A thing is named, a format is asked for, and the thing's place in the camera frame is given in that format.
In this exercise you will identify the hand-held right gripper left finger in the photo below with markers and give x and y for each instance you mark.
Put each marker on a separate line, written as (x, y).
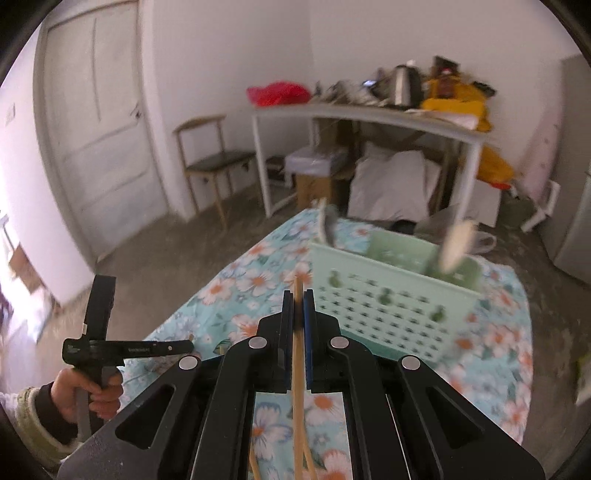
(287, 332)

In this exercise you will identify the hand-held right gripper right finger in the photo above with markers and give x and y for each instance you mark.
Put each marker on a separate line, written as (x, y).
(310, 337)

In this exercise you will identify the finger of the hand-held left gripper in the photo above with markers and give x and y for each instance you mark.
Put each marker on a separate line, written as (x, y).
(152, 348)

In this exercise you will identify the single wooden chopstick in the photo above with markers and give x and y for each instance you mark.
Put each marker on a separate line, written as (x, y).
(299, 369)

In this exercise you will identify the green star-cutout utensil holder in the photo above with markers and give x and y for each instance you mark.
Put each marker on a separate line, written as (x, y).
(401, 304)

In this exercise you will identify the metal spoon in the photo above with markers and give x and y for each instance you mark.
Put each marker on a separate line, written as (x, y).
(330, 224)

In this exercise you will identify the bundle of wooden chopsticks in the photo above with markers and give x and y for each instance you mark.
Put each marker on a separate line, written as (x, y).
(255, 461)

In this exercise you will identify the white rice paddle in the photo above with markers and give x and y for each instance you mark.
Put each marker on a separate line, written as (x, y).
(457, 247)

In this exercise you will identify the person's left forearm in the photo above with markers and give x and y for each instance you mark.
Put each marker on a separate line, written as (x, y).
(32, 424)

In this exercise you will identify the person's left hand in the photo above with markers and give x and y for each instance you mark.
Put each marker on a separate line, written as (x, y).
(69, 392)

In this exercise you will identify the floral blue bed sheet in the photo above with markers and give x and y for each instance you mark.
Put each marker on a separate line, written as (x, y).
(258, 281)

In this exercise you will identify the brown cardboard box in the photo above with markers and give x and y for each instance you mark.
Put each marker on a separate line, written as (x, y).
(313, 191)

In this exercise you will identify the white panel door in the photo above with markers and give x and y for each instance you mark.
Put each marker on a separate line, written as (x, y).
(101, 138)

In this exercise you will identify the plastic-wrapped grey box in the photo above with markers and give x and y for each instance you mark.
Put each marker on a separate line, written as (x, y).
(314, 161)

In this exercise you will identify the white pillow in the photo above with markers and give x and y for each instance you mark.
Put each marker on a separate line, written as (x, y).
(392, 184)

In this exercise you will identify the wooden chair with dark seat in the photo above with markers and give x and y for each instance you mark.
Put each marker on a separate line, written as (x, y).
(217, 161)

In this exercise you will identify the white-legged long table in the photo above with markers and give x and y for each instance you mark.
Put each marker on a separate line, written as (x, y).
(351, 113)

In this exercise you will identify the red plastic bag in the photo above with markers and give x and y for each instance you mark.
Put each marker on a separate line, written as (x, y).
(277, 94)

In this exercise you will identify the white folding rack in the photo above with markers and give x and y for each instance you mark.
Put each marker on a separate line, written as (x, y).
(542, 207)

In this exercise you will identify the steel electric kettle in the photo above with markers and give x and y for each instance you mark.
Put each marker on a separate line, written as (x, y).
(406, 85)

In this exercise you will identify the yellow bag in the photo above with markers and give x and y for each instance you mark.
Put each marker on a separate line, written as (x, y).
(457, 110)

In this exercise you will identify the amber bottle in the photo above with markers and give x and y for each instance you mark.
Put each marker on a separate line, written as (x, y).
(446, 83)

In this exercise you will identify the pink patterned board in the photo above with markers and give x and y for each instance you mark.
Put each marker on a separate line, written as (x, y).
(542, 152)

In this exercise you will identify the grey refrigerator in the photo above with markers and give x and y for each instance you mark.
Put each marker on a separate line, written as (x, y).
(575, 184)

